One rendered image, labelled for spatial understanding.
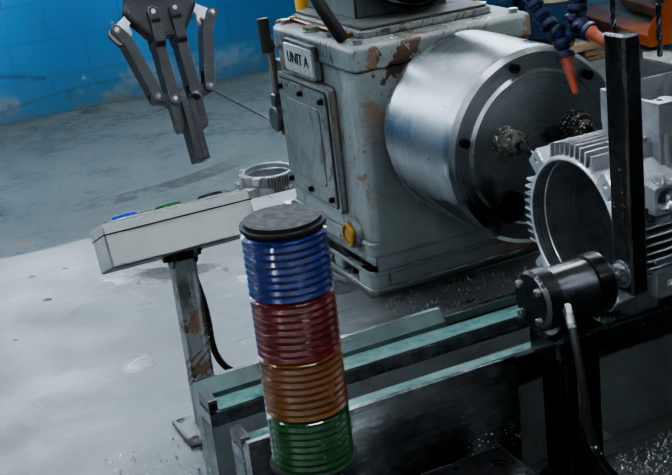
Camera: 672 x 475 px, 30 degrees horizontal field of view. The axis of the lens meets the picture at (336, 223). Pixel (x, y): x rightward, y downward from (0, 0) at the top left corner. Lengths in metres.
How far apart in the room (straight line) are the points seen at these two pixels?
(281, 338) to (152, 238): 0.53
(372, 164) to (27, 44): 5.20
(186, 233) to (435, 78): 0.40
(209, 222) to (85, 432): 0.32
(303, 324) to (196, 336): 0.59
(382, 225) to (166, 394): 0.39
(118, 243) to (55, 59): 5.53
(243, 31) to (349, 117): 5.42
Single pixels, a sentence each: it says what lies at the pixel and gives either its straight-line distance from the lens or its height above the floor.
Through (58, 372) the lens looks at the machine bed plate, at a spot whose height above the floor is 0.80.
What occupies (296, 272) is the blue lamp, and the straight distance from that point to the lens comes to 0.84.
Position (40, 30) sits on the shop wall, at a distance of 6.83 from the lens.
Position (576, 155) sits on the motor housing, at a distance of 1.33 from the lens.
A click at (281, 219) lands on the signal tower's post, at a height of 1.22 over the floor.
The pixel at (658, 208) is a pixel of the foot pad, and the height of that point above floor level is 1.05.
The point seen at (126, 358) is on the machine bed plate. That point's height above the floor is 0.80.
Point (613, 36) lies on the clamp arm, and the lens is 1.17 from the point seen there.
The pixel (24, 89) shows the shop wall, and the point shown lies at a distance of 6.86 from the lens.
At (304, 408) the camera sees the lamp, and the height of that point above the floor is 1.09.
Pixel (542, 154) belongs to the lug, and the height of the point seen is 1.09.
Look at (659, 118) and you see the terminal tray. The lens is 1.34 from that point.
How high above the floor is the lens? 1.49
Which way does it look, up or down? 19 degrees down
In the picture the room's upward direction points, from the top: 7 degrees counter-clockwise
